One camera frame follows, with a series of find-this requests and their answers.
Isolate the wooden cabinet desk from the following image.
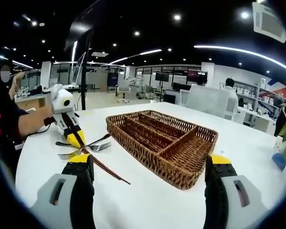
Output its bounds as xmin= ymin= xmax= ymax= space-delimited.
xmin=14 ymin=94 xmax=47 ymax=112

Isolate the white mesh office chair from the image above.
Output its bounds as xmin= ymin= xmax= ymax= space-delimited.
xmin=184 ymin=84 xmax=229 ymax=119

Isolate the black monitor on stand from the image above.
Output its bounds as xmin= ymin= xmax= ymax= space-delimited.
xmin=155 ymin=72 xmax=170 ymax=82

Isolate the black studio light stand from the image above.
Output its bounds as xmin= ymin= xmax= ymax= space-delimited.
xmin=64 ymin=14 xmax=95 ymax=111

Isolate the storage shelf with boxes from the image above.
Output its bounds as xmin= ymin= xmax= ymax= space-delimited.
xmin=220 ymin=77 xmax=286 ymax=120

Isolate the ceiling air conditioner vent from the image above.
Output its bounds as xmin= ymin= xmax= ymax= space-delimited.
xmin=252 ymin=1 xmax=286 ymax=44

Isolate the black desk monitor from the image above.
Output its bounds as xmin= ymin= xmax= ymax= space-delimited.
xmin=172 ymin=82 xmax=191 ymax=93

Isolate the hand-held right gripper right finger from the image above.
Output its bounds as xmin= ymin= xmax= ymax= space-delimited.
xmin=204 ymin=154 xmax=269 ymax=229

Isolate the brown wooden chopstick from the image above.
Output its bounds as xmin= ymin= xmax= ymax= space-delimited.
xmin=81 ymin=144 xmax=131 ymax=186
xmin=81 ymin=143 xmax=124 ymax=182

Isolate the person's left hand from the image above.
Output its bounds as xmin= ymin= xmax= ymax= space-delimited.
xmin=39 ymin=105 xmax=55 ymax=120

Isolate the red wall screen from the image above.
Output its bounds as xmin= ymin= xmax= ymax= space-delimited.
xmin=187 ymin=69 xmax=208 ymax=84

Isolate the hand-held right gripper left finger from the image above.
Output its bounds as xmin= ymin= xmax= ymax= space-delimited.
xmin=30 ymin=153 xmax=96 ymax=229

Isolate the blue object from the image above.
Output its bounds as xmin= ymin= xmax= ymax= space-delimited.
xmin=271 ymin=152 xmax=286 ymax=171

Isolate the white cup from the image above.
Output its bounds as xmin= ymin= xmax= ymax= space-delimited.
xmin=274 ymin=137 xmax=286 ymax=151

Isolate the silver fork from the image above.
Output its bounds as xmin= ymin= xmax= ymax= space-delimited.
xmin=56 ymin=141 xmax=112 ymax=153
xmin=57 ymin=133 xmax=112 ymax=160

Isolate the white swivel chair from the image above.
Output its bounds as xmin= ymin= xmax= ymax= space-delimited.
xmin=115 ymin=84 xmax=132 ymax=104

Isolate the white office desk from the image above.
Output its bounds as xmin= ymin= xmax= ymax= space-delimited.
xmin=238 ymin=107 xmax=277 ymax=134

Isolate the curved ceiling light strip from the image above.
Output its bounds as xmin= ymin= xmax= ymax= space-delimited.
xmin=194 ymin=44 xmax=286 ymax=76

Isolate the group of ceiling spotlights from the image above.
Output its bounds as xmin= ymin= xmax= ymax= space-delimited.
xmin=11 ymin=9 xmax=286 ymax=82

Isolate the brown wicker utensil storage tray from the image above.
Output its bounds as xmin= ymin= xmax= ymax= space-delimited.
xmin=106 ymin=109 xmax=219 ymax=191

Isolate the straight ceiling light strip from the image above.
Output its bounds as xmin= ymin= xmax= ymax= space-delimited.
xmin=109 ymin=49 xmax=163 ymax=65

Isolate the dark standing banner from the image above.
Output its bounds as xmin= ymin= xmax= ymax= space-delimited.
xmin=107 ymin=71 xmax=119 ymax=93

